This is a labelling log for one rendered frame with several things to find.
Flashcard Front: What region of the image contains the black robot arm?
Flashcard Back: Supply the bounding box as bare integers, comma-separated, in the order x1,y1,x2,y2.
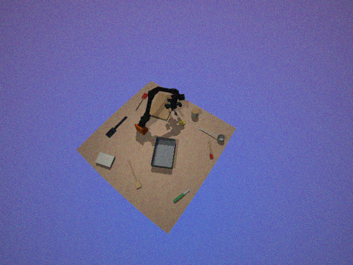
137,86,185,128

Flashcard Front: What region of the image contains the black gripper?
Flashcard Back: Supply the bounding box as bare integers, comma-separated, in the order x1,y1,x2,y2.
165,100,182,111

